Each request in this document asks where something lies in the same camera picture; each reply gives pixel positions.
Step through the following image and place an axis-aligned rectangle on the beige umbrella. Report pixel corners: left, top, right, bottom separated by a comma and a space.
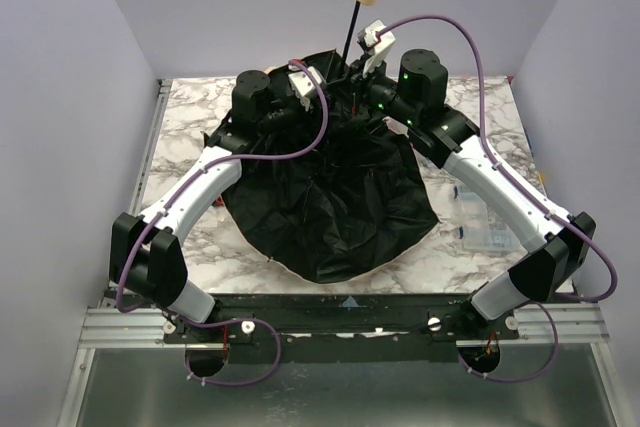
199, 0, 442, 286

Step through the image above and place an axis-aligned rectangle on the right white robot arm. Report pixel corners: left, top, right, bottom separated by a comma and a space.
347, 49, 596, 321

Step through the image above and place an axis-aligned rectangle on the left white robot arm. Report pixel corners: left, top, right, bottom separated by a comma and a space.
116, 60, 318, 324

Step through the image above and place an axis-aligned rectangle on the clear plastic screw box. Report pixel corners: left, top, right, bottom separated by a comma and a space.
453, 184, 520, 254

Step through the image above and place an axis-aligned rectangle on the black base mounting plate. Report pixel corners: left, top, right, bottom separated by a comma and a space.
102, 291, 586, 364

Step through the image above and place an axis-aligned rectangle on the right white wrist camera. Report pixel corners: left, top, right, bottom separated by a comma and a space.
358, 20, 396, 78

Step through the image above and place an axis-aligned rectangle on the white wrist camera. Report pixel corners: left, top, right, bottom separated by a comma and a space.
288, 66, 325, 112
358, 20, 396, 78

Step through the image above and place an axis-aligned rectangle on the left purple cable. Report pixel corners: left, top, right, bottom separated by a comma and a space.
114, 59, 331, 388

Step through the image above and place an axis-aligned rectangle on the purple cable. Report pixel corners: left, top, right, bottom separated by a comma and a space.
379, 12, 620, 384
114, 59, 331, 388

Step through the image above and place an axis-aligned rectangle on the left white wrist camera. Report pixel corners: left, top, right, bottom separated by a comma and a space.
288, 66, 325, 112

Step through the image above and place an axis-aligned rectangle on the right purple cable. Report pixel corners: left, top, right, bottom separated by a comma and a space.
379, 12, 620, 384

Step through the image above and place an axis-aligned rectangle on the aluminium frame rail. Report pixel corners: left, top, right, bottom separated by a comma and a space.
79, 308, 165, 349

